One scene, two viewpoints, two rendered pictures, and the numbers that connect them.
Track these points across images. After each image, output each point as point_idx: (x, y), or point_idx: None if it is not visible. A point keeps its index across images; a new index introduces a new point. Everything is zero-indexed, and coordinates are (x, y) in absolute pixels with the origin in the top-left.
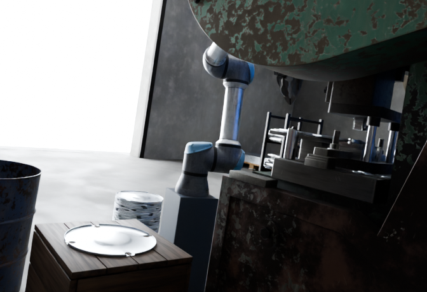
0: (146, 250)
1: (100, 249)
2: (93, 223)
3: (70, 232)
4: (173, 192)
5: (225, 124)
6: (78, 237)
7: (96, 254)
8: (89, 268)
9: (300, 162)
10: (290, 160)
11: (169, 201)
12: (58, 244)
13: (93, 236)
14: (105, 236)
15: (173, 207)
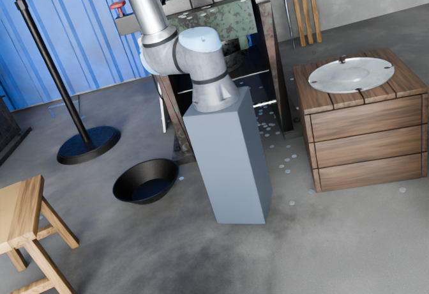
0: (327, 64)
1: (363, 63)
2: (361, 95)
3: (387, 77)
4: (241, 98)
5: (160, 2)
6: (380, 73)
7: (368, 59)
8: (375, 50)
9: None
10: None
11: (244, 115)
12: (398, 64)
13: (366, 72)
14: (355, 73)
15: (249, 109)
